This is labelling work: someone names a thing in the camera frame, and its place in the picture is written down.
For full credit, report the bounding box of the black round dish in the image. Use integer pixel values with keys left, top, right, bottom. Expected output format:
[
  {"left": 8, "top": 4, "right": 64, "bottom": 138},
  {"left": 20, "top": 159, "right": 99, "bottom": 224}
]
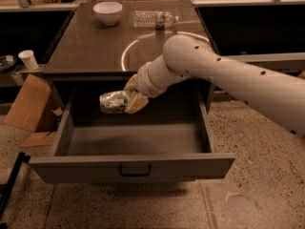
[{"left": 0, "top": 55, "right": 17, "bottom": 73}]

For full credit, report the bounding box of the clear plastic water bottle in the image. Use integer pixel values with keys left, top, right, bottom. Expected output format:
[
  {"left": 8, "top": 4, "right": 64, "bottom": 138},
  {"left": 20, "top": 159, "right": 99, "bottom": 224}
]
[{"left": 132, "top": 10, "right": 179, "bottom": 31}]

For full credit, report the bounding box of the white ceramic bowl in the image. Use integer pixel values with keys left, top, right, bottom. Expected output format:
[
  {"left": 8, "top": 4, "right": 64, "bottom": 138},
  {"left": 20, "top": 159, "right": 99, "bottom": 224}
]
[{"left": 93, "top": 2, "right": 123, "bottom": 26}]

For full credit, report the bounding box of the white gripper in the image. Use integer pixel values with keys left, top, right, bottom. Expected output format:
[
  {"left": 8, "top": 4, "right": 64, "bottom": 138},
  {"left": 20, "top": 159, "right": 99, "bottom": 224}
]
[{"left": 124, "top": 62, "right": 165, "bottom": 115}]

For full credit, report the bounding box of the black drawer handle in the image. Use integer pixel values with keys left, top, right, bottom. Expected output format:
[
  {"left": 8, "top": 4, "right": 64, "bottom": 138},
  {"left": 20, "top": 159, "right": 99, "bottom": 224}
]
[{"left": 118, "top": 165, "right": 152, "bottom": 177}]

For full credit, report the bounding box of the small brown cardboard piece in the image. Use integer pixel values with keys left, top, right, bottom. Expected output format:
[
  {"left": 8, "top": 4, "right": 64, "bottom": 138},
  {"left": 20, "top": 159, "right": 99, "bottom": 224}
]
[{"left": 19, "top": 132, "right": 56, "bottom": 148}]

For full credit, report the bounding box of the grey counter cabinet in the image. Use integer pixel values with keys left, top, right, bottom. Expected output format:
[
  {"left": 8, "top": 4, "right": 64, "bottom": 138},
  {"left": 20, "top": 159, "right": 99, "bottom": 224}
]
[{"left": 44, "top": 1, "right": 209, "bottom": 106}]

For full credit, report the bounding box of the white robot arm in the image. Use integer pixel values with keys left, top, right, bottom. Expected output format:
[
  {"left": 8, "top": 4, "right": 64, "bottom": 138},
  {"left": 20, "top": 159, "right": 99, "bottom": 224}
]
[{"left": 125, "top": 34, "right": 305, "bottom": 138}]

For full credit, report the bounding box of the brown cardboard sheet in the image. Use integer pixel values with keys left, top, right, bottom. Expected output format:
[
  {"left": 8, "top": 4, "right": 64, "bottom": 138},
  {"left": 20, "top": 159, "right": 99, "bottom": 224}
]
[{"left": 4, "top": 74, "right": 62, "bottom": 133}]

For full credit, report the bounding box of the black metal stand leg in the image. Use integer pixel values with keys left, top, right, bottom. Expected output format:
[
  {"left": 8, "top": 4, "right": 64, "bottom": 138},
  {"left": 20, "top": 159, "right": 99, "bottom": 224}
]
[{"left": 0, "top": 152, "right": 31, "bottom": 219}]

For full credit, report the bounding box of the grey open top drawer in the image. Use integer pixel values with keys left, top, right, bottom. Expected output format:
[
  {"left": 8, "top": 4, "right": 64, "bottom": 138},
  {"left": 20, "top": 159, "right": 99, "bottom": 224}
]
[{"left": 30, "top": 88, "right": 235, "bottom": 183}]

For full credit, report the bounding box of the crushed silver green soda can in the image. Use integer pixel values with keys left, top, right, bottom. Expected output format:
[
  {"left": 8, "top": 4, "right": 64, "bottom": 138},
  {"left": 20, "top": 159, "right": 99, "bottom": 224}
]
[{"left": 99, "top": 91, "right": 129, "bottom": 114}]

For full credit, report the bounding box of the white paper cup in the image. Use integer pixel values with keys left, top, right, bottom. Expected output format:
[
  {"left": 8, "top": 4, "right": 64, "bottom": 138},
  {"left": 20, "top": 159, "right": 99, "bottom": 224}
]
[{"left": 18, "top": 50, "right": 39, "bottom": 70}]

